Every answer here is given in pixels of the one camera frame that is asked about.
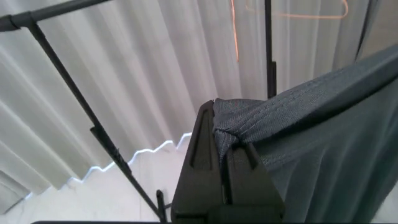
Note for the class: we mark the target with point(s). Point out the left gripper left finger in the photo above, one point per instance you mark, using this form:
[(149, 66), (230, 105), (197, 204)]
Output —
[(199, 186)]

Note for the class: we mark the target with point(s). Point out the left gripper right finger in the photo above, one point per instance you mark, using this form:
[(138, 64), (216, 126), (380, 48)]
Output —
[(252, 193)]

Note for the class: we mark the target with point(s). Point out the white curtain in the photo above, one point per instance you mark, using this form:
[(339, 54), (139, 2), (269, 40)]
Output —
[(140, 62)]

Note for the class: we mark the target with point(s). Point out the dark grey sleeveless shirt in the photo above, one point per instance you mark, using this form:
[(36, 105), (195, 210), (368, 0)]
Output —
[(326, 140)]

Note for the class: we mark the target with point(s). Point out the black clothes rack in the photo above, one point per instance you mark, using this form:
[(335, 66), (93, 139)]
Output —
[(15, 22)]

